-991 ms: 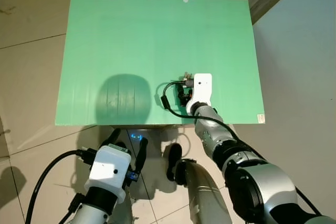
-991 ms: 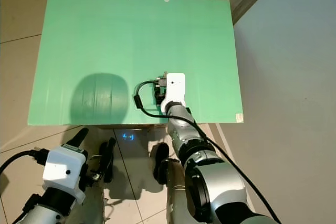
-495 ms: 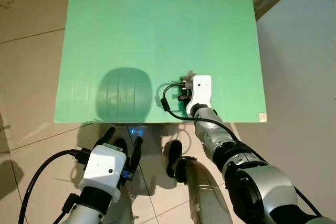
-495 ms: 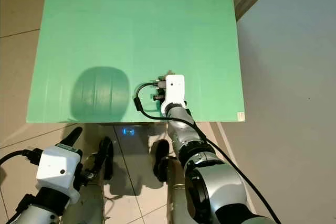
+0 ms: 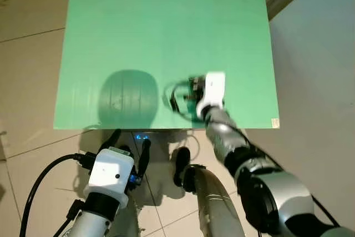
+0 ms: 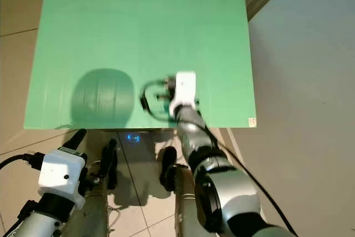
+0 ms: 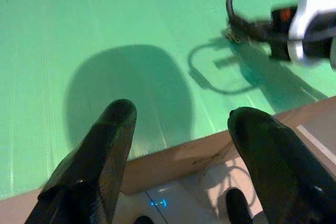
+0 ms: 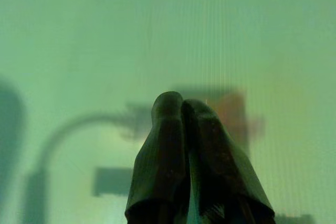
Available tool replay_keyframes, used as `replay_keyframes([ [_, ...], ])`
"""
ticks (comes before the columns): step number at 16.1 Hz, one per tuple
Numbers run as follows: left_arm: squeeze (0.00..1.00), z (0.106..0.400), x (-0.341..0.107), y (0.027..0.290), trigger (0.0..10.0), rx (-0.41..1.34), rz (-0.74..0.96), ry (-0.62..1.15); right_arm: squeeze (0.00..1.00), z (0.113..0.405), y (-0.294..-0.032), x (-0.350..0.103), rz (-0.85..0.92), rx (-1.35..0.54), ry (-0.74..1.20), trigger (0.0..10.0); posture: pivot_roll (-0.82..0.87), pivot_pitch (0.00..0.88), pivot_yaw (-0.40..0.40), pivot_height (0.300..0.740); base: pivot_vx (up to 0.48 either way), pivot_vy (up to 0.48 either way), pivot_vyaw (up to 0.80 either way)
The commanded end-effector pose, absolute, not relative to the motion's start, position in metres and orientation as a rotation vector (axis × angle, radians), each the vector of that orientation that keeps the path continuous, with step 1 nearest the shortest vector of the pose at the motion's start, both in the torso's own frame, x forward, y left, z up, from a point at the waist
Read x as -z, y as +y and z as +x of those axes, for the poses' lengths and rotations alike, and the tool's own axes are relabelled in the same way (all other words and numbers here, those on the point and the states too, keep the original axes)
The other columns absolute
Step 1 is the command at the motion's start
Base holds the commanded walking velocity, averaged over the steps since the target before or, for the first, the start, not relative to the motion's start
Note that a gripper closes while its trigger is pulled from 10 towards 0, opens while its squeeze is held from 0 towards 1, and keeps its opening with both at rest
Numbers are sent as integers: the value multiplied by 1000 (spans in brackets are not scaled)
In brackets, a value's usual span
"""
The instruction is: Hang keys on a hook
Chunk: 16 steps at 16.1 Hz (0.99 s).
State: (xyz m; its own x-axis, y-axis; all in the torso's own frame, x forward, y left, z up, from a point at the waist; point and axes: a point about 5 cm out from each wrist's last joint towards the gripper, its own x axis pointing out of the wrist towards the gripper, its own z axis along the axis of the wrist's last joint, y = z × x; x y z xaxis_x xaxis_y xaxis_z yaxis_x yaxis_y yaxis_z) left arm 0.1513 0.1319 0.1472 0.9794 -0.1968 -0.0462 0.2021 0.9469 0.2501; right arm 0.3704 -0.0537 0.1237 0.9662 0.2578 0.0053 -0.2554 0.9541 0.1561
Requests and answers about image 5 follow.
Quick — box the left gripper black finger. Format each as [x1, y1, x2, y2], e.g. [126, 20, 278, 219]
[138, 139, 151, 177]
[100, 129, 122, 150]

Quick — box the grey robot left leg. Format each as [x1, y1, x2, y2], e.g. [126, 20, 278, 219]
[111, 195, 145, 237]

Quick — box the grey robot leg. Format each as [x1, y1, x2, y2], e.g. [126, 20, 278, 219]
[183, 164, 245, 237]
[111, 195, 145, 237]

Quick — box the green sheet with white sticker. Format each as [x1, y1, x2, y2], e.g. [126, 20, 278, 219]
[54, 0, 280, 130]

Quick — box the grey robot right leg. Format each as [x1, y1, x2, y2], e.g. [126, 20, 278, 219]
[183, 164, 245, 237]

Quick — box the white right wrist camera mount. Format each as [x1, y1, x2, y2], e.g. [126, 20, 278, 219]
[196, 72, 226, 118]

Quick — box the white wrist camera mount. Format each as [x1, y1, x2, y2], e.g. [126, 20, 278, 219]
[196, 72, 226, 118]
[88, 147, 135, 193]

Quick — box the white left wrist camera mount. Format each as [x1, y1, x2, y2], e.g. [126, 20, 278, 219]
[88, 147, 135, 193]

